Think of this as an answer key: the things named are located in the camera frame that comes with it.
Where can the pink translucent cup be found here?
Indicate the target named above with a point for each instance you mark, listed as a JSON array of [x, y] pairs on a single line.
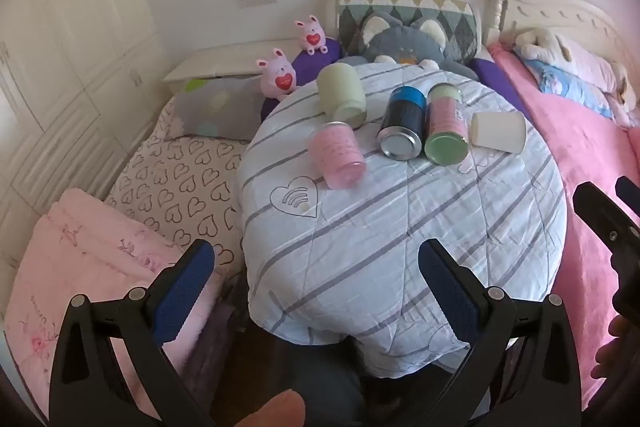
[[337, 154]]

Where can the pink folded quilt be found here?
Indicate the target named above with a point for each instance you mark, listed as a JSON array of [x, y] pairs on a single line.
[[85, 257]]

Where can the small pink bunny plush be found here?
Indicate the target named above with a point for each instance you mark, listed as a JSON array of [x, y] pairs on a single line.
[[312, 36]]

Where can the pink and green cup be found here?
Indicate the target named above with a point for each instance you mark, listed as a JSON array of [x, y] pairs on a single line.
[[446, 124]]

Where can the white bed headboard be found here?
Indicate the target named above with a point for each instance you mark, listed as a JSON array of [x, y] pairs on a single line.
[[555, 4]]

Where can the white wardrobe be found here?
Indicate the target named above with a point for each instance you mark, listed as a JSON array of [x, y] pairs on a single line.
[[60, 32]]

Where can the person's right hand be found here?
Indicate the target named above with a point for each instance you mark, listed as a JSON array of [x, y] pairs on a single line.
[[612, 357]]

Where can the blue floral pillow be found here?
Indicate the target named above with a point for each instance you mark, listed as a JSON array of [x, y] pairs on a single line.
[[570, 84]]

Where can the grey cat plush pillow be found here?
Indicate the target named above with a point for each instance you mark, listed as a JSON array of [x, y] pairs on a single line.
[[405, 44]]

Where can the grey dotted pillow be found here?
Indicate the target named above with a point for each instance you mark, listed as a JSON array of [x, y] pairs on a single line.
[[220, 107]]

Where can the pink bedspread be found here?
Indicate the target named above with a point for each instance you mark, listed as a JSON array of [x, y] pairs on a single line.
[[575, 157]]

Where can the large pink bunny plush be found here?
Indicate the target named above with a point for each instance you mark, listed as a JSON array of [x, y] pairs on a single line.
[[279, 74]]

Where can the pale green cup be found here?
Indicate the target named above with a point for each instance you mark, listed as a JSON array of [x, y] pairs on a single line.
[[340, 94]]

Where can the white cup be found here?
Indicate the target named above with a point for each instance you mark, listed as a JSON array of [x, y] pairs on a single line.
[[497, 133]]

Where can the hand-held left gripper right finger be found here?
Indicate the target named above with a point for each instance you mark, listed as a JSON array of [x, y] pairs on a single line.
[[450, 294]]

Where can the orange pink rounded object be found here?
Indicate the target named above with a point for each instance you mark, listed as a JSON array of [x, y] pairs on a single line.
[[277, 409]]

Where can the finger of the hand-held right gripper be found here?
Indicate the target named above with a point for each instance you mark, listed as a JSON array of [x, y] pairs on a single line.
[[630, 192], [602, 212]]

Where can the white grey striped quilt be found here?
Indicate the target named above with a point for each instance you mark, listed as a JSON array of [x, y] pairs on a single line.
[[390, 247]]

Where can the diamond pattern cushion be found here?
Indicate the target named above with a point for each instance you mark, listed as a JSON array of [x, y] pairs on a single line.
[[450, 14]]

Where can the heart print bed sheet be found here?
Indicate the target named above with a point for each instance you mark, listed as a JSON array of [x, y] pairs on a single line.
[[175, 187]]

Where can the purple pillow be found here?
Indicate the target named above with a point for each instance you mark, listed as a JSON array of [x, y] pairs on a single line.
[[312, 62], [484, 69]]

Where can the blue and black cup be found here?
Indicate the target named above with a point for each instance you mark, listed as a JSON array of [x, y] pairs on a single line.
[[404, 119]]

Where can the white dog plush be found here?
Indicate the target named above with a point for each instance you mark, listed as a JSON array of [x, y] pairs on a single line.
[[542, 43]]

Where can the white bedside cabinet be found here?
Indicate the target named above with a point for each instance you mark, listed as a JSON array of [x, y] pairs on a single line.
[[220, 59]]

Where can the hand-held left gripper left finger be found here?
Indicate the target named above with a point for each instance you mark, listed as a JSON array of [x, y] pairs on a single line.
[[182, 294]]

